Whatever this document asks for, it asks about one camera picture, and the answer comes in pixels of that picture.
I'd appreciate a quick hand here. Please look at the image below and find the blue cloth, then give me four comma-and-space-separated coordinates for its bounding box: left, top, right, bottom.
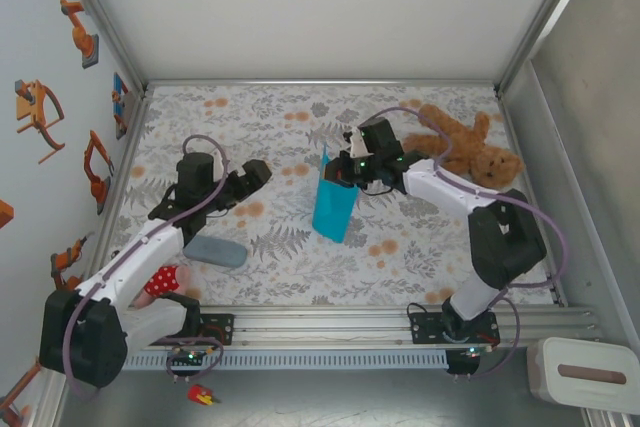
312, 142, 359, 244

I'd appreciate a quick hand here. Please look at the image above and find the grey oval case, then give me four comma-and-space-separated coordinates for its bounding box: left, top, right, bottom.
182, 235, 249, 270

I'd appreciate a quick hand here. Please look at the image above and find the brown teddy bear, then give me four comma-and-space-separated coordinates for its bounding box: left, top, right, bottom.
402, 103, 526, 192

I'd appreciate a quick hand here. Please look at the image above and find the floral table mat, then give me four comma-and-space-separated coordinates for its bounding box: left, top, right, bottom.
93, 84, 565, 307

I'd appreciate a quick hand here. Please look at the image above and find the pink plush doll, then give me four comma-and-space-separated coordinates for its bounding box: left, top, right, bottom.
132, 264, 194, 309

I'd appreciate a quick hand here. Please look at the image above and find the black circuit board green LED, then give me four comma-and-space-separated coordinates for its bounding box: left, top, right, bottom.
447, 345, 494, 376
167, 346, 211, 368

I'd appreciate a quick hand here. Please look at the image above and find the small red yellow toy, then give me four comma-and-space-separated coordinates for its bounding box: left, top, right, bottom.
187, 384, 221, 406

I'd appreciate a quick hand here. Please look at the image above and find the white tissue box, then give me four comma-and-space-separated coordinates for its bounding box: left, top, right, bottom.
525, 336, 640, 407

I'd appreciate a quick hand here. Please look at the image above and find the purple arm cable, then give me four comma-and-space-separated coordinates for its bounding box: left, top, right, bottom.
62, 134, 232, 402
366, 105, 571, 381

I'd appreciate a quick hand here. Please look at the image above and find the aluminium frame bar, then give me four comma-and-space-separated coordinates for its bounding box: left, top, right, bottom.
144, 78, 501, 89

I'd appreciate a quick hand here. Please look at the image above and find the blue orange machine wall sticker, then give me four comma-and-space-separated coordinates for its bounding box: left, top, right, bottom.
112, 71, 130, 141

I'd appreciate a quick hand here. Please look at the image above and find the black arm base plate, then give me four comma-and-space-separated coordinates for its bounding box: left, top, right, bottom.
194, 313, 236, 347
408, 311, 501, 347

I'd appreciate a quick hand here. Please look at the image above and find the aluminium front rail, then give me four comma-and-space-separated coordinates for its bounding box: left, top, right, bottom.
139, 302, 604, 351

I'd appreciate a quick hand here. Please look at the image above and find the grey slotted cable duct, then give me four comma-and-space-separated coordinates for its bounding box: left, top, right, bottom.
124, 350, 450, 371

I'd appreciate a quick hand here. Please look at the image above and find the orange gripper wall sticker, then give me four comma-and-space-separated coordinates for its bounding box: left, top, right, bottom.
13, 79, 66, 165

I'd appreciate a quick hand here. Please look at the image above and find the aluminium frame post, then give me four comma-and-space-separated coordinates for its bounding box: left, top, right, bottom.
52, 0, 151, 98
492, 0, 609, 98

